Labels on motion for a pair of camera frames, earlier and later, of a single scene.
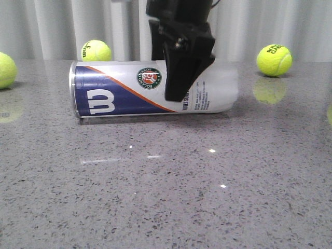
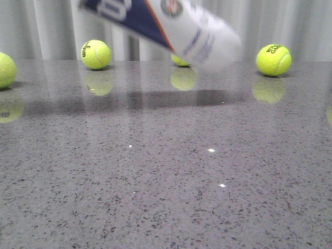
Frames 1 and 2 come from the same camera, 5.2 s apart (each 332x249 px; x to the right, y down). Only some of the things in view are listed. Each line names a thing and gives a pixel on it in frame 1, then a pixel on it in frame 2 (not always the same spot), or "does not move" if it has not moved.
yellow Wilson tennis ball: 96,50 does not move
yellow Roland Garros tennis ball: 274,59 does not move
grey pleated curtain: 57,30 does not move
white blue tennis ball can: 98,88 → 194,29
